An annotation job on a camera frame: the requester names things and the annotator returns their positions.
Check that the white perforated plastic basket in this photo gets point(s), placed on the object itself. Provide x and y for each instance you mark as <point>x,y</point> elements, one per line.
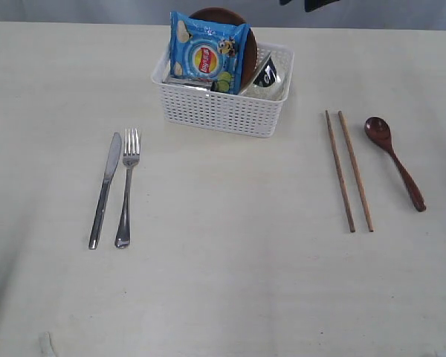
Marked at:
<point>237,114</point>

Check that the silver metal fork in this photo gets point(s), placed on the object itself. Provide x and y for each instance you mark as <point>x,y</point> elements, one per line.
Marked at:
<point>131,158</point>

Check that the silver metal table knife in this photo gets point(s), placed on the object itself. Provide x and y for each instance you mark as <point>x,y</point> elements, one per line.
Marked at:
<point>111,165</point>

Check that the brown round wooden plate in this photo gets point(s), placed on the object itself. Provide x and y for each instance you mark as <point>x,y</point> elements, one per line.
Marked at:
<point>225,16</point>

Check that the glossy ceramic bowl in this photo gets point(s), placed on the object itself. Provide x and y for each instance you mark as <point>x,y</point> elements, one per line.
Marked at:
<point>267,83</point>

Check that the dark wooden spoon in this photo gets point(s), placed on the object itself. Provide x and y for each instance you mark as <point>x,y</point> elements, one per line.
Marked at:
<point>378,131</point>

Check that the brown wooden chopstick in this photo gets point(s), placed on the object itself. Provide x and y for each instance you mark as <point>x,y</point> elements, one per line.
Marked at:
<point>356,171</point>
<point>339,171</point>

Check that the blue chips snack bag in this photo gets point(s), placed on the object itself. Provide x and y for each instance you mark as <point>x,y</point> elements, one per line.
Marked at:
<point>206,50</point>

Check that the stainless steel cup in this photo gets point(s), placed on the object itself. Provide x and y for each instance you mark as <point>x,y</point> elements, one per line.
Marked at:
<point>190,82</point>

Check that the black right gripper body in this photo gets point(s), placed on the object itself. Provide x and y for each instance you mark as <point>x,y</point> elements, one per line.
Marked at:
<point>310,5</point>

